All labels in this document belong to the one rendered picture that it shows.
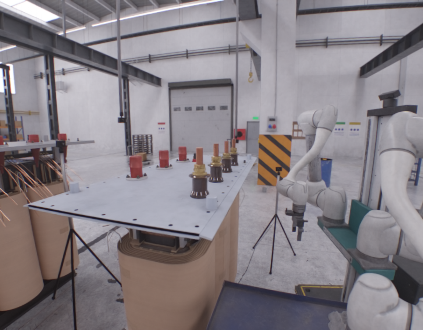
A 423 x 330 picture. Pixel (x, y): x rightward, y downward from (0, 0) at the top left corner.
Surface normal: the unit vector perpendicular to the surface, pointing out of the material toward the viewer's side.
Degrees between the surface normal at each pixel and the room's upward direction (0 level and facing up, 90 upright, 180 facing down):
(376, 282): 10
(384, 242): 89
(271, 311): 0
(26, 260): 90
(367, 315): 88
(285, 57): 90
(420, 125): 54
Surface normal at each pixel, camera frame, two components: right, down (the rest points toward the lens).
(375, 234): -0.63, 0.07
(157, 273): -0.28, 0.16
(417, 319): -0.40, -0.79
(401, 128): -0.47, -0.52
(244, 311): 0.00, -0.99
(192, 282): 0.53, 0.15
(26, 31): 0.96, 0.04
